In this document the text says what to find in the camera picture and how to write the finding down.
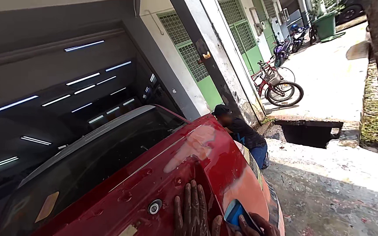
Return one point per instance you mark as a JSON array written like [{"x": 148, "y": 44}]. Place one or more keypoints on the green wheeled bin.
[{"x": 326, "y": 27}]

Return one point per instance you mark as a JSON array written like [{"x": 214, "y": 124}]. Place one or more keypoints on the person's left thumb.
[{"x": 217, "y": 224}]

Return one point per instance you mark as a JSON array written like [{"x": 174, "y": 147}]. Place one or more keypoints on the dark motorcycle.
[{"x": 298, "y": 37}]

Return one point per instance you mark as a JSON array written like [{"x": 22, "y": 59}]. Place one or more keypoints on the person's left index finger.
[{"x": 202, "y": 200}]

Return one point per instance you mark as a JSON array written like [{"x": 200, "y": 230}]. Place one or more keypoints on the bicycle with thin tyres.
[{"x": 287, "y": 68}]

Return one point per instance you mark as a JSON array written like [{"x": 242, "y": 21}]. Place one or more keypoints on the person's left little finger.
[{"x": 177, "y": 209}]

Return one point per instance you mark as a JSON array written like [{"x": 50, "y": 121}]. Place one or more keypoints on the person's right fingers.
[{"x": 246, "y": 225}]

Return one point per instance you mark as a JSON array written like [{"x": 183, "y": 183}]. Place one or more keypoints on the black and white pillar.
[{"x": 217, "y": 59}]

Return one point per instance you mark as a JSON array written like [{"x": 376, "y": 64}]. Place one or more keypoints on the green leafy plant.
[{"x": 326, "y": 6}]

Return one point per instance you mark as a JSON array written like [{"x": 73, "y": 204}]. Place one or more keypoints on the person's left middle finger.
[{"x": 194, "y": 196}]

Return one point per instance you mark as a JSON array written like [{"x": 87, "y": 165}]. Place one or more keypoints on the red car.
[{"x": 162, "y": 183}]

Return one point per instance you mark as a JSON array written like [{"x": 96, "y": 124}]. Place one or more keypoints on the purple motorcycle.
[{"x": 281, "y": 51}]

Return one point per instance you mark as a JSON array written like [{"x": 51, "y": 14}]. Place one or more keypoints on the dark parked vehicle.
[{"x": 349, "y": 13}]

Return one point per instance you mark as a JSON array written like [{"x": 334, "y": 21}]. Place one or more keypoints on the white double tube light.
[
  {"x": 35, "y": 140},
  {"x": 1, "y": 163}
]

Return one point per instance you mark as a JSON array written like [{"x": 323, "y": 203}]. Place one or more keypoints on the green door with grille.
[
  {"x": 194, "y": 59},
  {"x": 243, "y": 32}
]

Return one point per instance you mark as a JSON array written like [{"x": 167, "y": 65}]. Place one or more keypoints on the person's left ring finger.
[{"x": 187, "y": 200}]

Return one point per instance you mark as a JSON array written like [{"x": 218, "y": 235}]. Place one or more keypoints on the blue sanding block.
[{"x": 235, "y": 213}]

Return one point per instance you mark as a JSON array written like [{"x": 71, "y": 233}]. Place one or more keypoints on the person's left hand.
[{"x": 194, "y": 221}]

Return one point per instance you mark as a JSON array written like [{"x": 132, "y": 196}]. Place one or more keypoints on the person's right hand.
[{"x": 267, "y": 227}]

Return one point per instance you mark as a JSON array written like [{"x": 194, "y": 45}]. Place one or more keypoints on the red bicycle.
[{"x": 261, "y": 86}]

